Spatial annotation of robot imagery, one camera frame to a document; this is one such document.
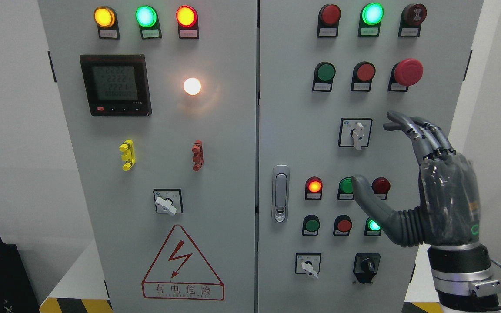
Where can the gray robotic hand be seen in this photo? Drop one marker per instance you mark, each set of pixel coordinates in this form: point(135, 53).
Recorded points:
point(449, 212)

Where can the gray rotary switch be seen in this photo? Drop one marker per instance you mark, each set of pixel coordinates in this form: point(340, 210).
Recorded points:
point(355, 133)
point(308, 263)

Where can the dark red indicator light middle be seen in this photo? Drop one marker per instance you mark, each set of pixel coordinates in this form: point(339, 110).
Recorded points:
point(381, 185)

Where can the lit green push button lower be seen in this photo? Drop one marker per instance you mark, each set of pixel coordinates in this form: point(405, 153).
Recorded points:
point(372, 228)

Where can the green indicator light middle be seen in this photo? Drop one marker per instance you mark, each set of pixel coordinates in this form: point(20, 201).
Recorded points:
point(345, 186)

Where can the green indicator light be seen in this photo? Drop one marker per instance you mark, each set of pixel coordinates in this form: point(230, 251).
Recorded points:
point(372, 13)
point(146, 16)
point(345, 186)

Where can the red push button lower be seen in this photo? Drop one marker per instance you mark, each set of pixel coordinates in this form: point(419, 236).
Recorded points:
point(342, 225)

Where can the red push button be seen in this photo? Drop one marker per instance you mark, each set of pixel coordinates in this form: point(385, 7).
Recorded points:
point(364, 72)
point(342, 225)

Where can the lit red indicator light middle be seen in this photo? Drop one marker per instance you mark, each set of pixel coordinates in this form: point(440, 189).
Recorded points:
point(314, 185)

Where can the red emergency stop button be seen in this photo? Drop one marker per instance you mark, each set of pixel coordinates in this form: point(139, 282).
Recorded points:
point(408, 72)

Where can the red push button upper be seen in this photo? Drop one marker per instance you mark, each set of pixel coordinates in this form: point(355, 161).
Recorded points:
point(364, 72)

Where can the green push button upper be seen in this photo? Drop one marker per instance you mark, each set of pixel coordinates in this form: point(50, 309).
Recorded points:
point(324, 72)

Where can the dark red buzzer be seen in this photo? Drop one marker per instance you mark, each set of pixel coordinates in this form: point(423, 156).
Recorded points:
point(414, 14)

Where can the green indicator light top right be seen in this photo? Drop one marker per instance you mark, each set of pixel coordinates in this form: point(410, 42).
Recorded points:
point(372, 13)

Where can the red indicator light top right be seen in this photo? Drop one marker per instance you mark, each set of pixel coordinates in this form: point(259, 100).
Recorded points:
point(329, 15)

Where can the red toggle clamp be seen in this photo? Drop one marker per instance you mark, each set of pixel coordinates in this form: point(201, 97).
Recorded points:
point(198, 158)

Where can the gray electrical cabinet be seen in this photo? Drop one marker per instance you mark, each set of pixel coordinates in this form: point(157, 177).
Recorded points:
point(259, 107)

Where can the red electric hazard warning sticker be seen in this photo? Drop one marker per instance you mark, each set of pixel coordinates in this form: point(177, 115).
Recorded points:
point(181, 272)

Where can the white glowing indicator light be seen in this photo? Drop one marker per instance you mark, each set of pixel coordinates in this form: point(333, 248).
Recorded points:
point(192, 86)

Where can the yellow toggle clamp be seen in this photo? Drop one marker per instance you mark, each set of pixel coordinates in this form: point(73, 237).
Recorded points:
point(128, 155)

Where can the red indicator light top left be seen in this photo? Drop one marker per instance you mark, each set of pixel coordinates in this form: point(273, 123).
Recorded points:
point(186, 16)

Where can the black digital power meter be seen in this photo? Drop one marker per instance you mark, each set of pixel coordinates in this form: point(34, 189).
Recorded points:
point(116, 85)

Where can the green indicator light top left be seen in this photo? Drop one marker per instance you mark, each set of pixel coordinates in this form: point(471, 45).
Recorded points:
point(146, 16)

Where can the yellow indicator light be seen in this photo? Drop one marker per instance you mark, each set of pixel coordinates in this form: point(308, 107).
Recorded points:
point(104, 17)

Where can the black box with antenna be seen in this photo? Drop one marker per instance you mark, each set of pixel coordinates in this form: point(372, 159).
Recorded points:
point(16, 293)

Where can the black rotary selector switch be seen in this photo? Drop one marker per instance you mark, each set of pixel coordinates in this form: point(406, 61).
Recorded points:
point(366, 266)

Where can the silver door handle lock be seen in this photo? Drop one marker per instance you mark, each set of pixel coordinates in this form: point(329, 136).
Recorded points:
point(280, 189)

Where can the gray rotary switch left door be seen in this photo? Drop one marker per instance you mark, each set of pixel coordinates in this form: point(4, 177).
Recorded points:
point(168, 201)

